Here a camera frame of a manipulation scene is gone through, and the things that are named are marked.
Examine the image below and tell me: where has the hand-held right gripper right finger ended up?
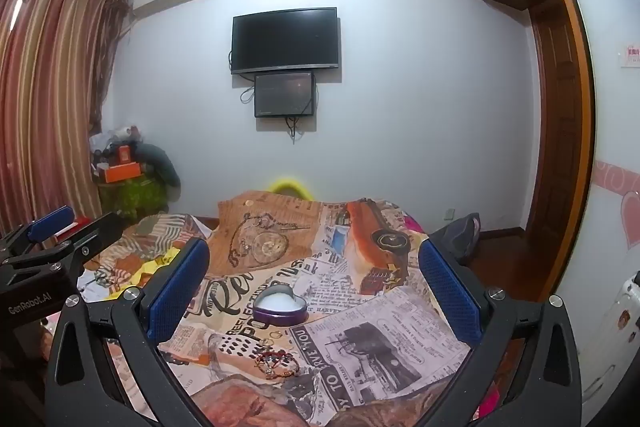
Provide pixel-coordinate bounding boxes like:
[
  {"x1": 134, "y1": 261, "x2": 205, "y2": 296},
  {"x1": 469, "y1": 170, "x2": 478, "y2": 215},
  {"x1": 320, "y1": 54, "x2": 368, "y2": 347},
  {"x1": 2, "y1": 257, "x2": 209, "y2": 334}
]
[{"x1": 417, "y1": 238, "x2": 584, "y2": 427}]

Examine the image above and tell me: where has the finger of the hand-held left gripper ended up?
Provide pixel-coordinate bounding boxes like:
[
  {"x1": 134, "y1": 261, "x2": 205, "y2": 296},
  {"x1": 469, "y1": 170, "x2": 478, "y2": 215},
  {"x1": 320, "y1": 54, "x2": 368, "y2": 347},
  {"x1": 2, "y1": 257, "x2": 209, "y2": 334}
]
[
  {"x1": 0, "y1": 205, "x2": 75, "y2": 259},
  {"x1": 0, "y1": 212, "x2": 127, "y2": 282}
]

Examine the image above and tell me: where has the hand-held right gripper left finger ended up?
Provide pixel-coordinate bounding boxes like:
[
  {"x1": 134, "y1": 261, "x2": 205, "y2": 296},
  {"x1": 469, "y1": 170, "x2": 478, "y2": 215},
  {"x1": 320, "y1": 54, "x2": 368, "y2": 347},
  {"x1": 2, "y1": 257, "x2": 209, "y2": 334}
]
[{"x1": 45, "y1": 237, "x2": 211, "y2": 427}]

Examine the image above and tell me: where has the purple heart-shaped tin box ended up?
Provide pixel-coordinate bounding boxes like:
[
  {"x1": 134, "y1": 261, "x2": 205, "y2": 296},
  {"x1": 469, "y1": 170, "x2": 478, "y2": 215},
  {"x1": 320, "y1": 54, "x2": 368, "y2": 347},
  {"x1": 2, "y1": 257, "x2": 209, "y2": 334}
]
[{"x1": 252, "y1": 287, "x2": 307, "y2": 323}]

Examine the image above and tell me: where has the red beaded bracelet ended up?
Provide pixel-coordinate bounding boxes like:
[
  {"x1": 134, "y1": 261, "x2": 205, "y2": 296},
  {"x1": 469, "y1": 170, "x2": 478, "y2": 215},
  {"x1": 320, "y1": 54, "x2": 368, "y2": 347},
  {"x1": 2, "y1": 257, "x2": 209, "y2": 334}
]
[{"x1": 255, "y1": 349, "x2": 302, "y2": 379}]

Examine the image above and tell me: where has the red box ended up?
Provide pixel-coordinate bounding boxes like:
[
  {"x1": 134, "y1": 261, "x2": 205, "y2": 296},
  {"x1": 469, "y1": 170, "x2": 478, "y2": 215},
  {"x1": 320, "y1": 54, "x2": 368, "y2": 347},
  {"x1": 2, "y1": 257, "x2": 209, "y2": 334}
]
[{"x1": 54, "y1": 216, "x2": 92, "y2": 242}]

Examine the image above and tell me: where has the yellow cloth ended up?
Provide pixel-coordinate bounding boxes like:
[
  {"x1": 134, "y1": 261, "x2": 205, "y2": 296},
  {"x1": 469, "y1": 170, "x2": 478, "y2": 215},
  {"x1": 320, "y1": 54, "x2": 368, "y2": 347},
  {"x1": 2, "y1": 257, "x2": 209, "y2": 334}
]
[{"x1": 131, "y1": 246, "x2": 177, "y2": 280}]

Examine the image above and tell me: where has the dark bag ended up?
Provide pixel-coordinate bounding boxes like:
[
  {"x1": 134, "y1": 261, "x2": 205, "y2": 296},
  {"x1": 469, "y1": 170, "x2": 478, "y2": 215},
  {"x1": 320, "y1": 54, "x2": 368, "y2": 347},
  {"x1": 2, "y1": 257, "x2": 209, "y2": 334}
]
[{"x1": 429, "y1": 213, "x2": 482, "y2": 266}]

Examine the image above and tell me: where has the orange box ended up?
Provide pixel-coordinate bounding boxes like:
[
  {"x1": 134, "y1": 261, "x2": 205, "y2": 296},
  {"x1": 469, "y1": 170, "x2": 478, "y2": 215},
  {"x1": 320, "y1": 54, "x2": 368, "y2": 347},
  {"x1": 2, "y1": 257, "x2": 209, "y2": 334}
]
[{"x1": 97, "y1": 162, "x2": 142, "y2": 184}]

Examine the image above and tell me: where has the pile of clutter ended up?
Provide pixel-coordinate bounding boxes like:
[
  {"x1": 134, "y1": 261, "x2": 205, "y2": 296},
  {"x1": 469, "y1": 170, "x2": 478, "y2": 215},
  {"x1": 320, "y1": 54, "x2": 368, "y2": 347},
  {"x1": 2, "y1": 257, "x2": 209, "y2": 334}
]
[{"x1": 89, "y1": 123, "x2": 147, "y2": 168}]

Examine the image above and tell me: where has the dark green garment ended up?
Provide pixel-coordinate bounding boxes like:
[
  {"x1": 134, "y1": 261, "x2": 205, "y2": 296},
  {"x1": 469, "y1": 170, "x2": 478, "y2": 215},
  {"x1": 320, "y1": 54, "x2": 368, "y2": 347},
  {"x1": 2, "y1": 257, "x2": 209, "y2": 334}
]
[{"x1": 134, "y1": 142, "x2": 182, "y2": 188}]

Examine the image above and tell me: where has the striped curtain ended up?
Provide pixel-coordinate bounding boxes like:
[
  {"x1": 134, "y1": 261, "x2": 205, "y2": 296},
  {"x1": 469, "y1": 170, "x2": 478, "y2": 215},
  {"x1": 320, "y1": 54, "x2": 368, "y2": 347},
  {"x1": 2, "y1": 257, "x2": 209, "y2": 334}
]
[{"x1": 0, "y1": 0, "x2": 135, "y2": 240}]

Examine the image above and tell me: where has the newspaper print blanket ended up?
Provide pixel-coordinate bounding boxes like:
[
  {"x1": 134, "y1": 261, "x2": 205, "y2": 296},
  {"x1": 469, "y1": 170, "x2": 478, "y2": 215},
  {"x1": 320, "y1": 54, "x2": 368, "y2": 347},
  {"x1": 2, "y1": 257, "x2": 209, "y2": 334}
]
[{"x1": 82, "y1": 190, "x2": 501, "y2": 427}]

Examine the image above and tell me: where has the wooden door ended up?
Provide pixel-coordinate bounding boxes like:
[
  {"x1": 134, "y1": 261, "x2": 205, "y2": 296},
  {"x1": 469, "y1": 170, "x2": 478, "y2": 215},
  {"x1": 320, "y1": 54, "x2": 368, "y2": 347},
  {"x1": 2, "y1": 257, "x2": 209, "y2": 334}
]
[{"x1": 521, "y1": 0, "x2": 581, "y2": 303}]

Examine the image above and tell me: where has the small black monitor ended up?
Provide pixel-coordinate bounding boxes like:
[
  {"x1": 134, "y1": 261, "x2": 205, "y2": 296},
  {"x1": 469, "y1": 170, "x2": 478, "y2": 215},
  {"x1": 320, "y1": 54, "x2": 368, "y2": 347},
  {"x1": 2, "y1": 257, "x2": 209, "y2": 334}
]
[{"x1": 253, "y1": 71, "x2": 316, "y2": 119}]

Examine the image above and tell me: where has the wardrobe with white door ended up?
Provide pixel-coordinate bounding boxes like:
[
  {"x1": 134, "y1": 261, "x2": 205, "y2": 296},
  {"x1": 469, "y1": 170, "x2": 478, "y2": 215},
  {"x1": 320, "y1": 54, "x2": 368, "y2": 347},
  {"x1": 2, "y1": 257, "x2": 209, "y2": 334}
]
[{"x1": 532, "y1": 0, "x2": 640, "y2": 427}]

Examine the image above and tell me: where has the yellow ring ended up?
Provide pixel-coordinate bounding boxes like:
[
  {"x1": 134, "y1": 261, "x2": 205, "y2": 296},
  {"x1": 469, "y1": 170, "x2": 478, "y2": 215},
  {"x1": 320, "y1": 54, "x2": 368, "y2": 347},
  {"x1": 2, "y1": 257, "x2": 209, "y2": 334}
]
[{"x1": 267, "y1": 177, "x2": 312, "y2": 198}]

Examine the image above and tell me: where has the black monitor cable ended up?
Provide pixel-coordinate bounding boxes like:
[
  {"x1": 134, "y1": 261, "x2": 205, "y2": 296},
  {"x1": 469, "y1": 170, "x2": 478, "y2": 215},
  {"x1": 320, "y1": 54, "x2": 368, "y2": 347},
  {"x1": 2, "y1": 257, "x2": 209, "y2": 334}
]
[{"x1": 285, "y1": 117, "x2": 307, "y2": 144}]

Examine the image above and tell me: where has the black wall television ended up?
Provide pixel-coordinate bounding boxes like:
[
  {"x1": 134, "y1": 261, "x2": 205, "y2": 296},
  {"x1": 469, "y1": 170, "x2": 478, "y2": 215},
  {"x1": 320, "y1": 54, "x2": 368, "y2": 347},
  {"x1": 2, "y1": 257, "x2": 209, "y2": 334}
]
[{"x1": 230, "y1": 7, "x2": 342, "y2": 76}]

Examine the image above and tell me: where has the pink wall sign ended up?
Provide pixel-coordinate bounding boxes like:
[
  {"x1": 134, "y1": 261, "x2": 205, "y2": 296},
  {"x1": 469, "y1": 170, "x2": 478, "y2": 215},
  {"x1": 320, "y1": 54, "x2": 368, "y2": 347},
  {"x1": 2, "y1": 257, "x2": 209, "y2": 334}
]
[{"x1": 620, "y1": 41, "x2": 640, "y2": 69}]

